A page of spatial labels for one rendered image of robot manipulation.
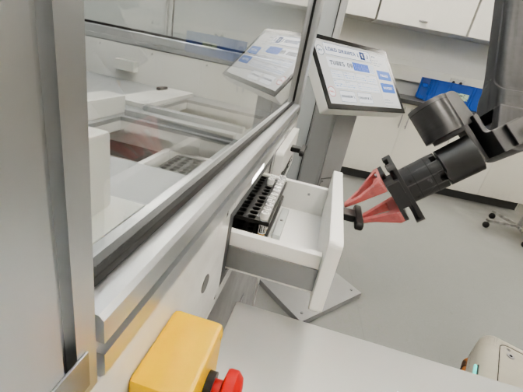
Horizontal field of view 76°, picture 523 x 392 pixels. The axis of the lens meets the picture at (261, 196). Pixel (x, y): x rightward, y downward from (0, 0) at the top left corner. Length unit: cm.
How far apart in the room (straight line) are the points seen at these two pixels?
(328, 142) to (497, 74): 96
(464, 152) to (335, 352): 33
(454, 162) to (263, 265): 31
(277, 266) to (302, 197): 24
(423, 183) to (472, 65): 405
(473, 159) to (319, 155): 104
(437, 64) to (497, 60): 378
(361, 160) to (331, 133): 223
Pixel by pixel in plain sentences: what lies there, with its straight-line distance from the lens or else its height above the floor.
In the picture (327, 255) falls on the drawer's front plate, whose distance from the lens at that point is 42.
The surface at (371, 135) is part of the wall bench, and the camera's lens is 365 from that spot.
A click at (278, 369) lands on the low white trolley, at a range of 47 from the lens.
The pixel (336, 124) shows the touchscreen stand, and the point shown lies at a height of 87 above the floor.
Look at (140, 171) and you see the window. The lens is 21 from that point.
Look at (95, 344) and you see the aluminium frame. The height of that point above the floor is 97.
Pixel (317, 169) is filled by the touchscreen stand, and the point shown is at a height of 66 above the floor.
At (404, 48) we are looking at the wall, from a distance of 431.
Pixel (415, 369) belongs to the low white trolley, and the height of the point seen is 76.
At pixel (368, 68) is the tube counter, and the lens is 158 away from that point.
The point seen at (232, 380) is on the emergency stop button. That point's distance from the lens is 28.
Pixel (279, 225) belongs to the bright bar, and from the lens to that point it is 58.
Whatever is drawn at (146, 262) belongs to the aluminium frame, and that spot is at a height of 99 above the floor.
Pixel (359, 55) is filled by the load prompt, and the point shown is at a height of 116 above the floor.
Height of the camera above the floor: 112
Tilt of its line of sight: 24 degrees down
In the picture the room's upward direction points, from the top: 11 degrees clockwise
